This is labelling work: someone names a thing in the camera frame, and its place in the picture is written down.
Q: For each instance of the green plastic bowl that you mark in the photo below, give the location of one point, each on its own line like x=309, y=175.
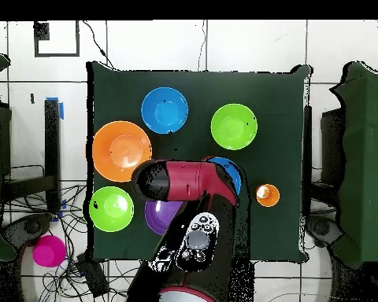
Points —
x=233, y=126
x=111, y=209

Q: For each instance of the pink plastic cup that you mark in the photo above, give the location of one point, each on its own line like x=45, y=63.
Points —
x=48, y=251

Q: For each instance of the purple plastic bowl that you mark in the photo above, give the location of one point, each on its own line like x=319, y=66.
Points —
x=159, y=217

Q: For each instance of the large orange plastic bowl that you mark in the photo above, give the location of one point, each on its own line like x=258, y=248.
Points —
x=122, y=148

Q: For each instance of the dark green tablecloth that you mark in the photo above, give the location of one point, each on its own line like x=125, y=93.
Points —
x=271, y=94

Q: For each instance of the dark square floor frame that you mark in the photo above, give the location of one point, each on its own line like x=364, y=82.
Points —
x=41, y=31

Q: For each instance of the red plastic bowl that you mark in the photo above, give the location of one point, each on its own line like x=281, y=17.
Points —
x=206, y=158

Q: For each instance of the black power strip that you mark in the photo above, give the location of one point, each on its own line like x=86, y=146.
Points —
x=93, y=276

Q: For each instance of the blue plastic bowl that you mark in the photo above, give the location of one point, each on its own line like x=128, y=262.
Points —
x=164, y=110
x=231, y=171

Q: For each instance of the black box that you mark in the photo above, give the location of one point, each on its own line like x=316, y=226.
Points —
x=332, y=141
x=5, y=138

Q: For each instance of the orange plastic cup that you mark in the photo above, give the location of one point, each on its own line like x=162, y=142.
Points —
x=267, y=195

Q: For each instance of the black stand with blue tape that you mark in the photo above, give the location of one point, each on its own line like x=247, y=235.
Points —
x=52, y=141

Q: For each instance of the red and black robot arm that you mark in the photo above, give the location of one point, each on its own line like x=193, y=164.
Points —
x=186, y=179

